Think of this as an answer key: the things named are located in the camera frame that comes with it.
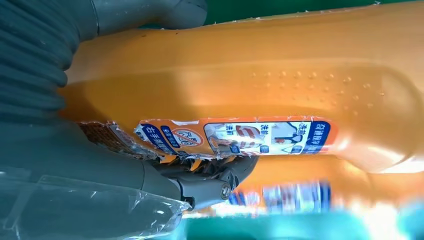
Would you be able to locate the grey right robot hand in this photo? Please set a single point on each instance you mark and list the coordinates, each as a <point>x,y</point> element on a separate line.
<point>66,182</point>

